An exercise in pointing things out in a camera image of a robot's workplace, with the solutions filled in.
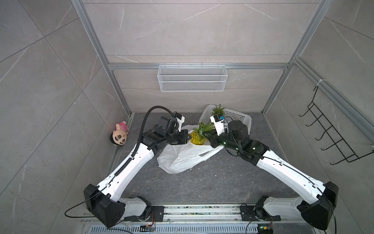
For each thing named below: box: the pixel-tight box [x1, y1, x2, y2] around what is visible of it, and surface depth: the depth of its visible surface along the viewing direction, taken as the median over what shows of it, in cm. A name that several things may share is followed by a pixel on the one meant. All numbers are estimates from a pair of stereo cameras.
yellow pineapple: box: [189, 121, 215, 146], surface depth 71 cm
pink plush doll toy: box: [110, 120, 129, 146], surface depth 97 cm
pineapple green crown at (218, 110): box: [210, 103, 226, 117], surface depth 97 cm
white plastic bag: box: [156, 124, 224, 175], surface depth 71 cm
